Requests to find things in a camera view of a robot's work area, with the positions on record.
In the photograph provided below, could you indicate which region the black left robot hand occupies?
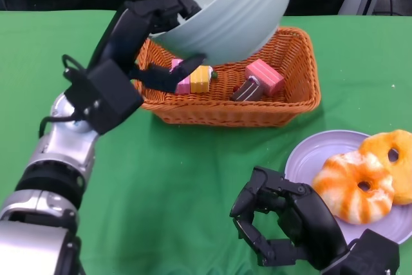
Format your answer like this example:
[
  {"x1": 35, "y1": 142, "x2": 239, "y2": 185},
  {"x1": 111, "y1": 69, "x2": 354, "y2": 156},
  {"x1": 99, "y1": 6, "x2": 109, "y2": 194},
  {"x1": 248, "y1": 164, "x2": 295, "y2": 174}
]
[{"x1": 86, "y1": 0, "x2": 207, "y2": 95}]

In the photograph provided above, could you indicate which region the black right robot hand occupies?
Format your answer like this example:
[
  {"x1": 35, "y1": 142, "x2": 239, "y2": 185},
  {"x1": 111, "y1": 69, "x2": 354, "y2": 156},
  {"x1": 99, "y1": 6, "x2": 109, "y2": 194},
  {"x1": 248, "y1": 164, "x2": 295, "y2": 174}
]
[{"x1": 229, "y1": 166, "x2": 350, "y2": 271}]

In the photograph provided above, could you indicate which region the orange striped ring bread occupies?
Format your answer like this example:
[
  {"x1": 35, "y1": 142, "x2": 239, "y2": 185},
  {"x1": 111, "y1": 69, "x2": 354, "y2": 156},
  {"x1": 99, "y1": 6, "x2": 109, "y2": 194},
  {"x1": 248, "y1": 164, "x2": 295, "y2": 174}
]
[
  {"x1": 311, "y1": 151, "x2": 395, "y2": 225},
  {"x1": 359, "y1": 129, "x2": 412, "y2": 206}
]

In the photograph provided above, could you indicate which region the grey bowl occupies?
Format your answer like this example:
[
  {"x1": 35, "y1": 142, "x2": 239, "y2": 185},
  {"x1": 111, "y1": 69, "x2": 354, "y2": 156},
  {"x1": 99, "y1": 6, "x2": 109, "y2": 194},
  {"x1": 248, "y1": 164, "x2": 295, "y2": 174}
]
[{"x1": 149, "y1": 0, "x2": 293, "y2": 66}]

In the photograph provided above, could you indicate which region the lavender plate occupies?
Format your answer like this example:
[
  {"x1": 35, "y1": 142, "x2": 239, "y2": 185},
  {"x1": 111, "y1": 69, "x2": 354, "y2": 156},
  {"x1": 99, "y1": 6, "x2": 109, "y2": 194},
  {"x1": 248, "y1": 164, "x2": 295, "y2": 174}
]
[{"x1": 285, "y1": 130, "x2": 412, "y2": 245}]

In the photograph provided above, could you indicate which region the yellow striped cake slice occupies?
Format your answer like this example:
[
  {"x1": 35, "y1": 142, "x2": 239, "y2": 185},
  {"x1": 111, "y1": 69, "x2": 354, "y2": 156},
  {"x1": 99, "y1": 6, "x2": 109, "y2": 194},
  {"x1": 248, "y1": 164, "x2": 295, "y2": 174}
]
[{"x1": 189, "y1": 65, "x2": 218, "y2": 95}]

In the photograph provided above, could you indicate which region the orange wicker basket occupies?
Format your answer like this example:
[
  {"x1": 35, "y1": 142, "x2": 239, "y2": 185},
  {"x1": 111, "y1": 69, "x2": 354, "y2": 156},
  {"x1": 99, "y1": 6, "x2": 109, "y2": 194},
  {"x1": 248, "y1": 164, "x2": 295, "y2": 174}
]
[{"x1": 133, "y1": 26, "x2": 322, "y2": 128}]

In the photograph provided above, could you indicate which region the chocolate cake slice silver top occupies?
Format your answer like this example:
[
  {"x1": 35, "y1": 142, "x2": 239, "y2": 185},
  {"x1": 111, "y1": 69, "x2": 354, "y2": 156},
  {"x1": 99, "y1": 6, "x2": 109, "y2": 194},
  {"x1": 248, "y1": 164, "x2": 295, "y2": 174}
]
[{"x1": 229, "y1": 77, "x2": 263, "y2": 102}]

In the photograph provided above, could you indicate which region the salmon pink cake slice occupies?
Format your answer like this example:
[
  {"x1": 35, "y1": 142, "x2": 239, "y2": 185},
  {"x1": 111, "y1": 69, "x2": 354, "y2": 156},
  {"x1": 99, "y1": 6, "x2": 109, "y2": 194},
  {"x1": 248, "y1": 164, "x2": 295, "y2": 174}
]
[{"x1": 245, "y1": 59, "x2": 285, "y2": 95}]

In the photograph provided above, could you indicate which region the green tablecloth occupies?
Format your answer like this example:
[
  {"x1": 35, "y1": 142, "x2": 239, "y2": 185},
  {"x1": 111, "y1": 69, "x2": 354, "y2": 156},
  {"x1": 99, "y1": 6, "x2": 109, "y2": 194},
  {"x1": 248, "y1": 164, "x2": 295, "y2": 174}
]
[{"x1": 0, "y1": 9, "x2": 412, "y2": 275}]

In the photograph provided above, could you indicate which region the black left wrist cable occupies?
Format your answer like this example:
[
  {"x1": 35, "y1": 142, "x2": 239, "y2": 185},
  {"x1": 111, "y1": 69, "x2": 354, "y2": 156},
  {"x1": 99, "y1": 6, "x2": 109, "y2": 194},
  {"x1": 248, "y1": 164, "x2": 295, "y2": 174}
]
[{"x1": 38, "y1": 54, "x2": 88, "y2": 138}]

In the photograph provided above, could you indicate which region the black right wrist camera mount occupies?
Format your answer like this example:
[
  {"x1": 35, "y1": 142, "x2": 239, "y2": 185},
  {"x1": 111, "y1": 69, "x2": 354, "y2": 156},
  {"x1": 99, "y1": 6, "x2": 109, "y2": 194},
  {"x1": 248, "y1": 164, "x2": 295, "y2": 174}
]
[{"x1": 323, "y1": 229, "x2": 400, "y2": 275}]

